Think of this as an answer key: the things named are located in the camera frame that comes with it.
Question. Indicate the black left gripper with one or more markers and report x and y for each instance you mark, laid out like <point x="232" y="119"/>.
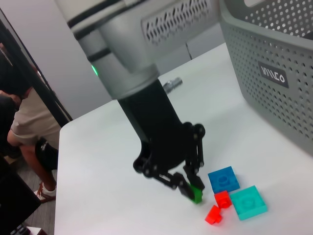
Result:
<point x="159" y="132"/>

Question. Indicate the green building block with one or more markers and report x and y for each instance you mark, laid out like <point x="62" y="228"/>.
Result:
<point x="198" y="194"/>

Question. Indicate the blue building block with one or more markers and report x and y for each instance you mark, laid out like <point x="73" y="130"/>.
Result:
<point x="223" y="180"/>

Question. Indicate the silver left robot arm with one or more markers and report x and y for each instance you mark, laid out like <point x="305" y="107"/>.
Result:
<point x="117" y="49"/>

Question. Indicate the small red building block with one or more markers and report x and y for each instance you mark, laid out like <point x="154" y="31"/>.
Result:
<point x="223" y="199"/>
<point x="214" y="215"/>

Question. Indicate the teal building block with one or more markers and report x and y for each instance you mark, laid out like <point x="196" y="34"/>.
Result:
<point x="248" y="203"/>

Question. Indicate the grey-green perforated storage bin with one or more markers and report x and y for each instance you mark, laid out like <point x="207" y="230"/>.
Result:
<point x="269" y="85"/>

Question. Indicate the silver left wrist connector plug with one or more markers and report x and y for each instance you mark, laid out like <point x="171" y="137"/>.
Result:
<point x="172" y="84"/>

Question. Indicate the seated person in beige shirt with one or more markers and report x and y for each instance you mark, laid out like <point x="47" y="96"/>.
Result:
<point x="31" y="122"/>

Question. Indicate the dark side desk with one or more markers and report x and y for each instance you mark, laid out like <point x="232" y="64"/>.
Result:
<point x="14" y="195"/>

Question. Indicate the black metal frame post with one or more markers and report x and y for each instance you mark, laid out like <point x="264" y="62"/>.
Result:
<point x="36" y="80"/>

